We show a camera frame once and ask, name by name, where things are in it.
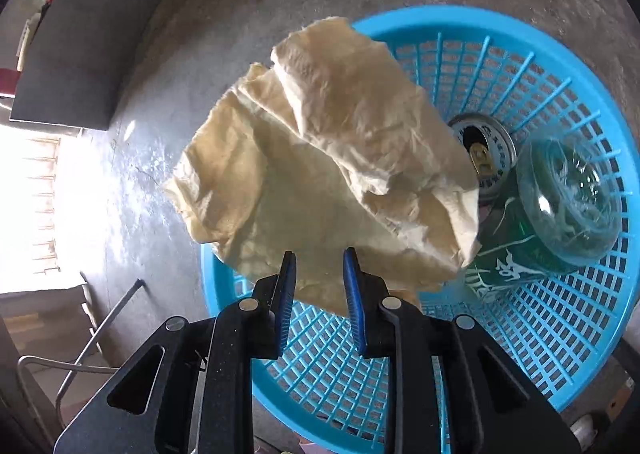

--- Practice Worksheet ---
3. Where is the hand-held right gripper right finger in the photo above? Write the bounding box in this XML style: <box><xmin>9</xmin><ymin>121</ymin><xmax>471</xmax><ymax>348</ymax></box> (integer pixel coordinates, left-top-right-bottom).
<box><xmin>342</xmin><ymin>247</ymin><xmax>583</xmax><ymax>454</ymax></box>

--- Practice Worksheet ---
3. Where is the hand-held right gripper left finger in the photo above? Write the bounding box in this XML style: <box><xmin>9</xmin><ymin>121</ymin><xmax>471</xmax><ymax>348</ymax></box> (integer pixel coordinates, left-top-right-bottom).
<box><xmin>52</xmin><ymin>250</ymin><xmax>297</xmax><ymax>454</ymax></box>

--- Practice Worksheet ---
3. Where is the beige paper napkin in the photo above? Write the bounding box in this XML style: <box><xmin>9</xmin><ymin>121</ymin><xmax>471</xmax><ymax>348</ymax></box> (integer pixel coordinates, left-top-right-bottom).
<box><xmin>164</xmin><ymin>16</ymin><xmax>482</xmax><ymax>317</ymax></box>

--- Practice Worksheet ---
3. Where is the blue plastic basket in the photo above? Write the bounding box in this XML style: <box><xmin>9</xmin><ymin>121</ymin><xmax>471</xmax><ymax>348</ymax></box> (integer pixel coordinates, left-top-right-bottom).
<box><xmin>200</xmin><ymin>9</ymin><xmax>640</xmax><ymax>454</ymax></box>

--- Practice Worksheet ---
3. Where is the red drink can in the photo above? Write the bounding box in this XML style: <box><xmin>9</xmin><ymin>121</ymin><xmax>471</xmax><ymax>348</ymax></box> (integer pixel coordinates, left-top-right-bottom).
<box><xmin>446</xmin><ymin>113</ymin><xmax>518</xmax><ymax>207</ymax></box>

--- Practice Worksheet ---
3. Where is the green plastic drink bottle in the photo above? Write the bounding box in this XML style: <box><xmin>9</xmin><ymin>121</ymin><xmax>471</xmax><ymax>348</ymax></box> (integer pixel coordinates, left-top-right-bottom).
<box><xmin>462</xmin><ymin>136</ymin><xmax>623</xmax><ymax>302</ymax></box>

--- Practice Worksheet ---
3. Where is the window grille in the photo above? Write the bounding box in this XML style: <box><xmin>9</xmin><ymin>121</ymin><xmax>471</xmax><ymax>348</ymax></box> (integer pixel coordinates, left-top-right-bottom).
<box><xmin>17</xmin><ymin>134</ymin><xmax>68</xmax><ymax>287</ymax></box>

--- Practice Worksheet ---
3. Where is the dark cabinet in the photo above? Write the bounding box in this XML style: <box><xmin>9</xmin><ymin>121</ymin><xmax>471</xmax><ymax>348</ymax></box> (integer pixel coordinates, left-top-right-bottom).
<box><xmin>10</xmin><ymin>0</ymin><xmax>168</xmax><ymax>131</ymax></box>

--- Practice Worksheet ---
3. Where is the grey metal rod frame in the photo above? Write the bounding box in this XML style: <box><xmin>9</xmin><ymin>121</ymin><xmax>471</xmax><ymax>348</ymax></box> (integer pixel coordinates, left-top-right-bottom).
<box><xmin>17</xmin><ymin>279</ymin><xmax>146</xmax><ymax>430</ymax></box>

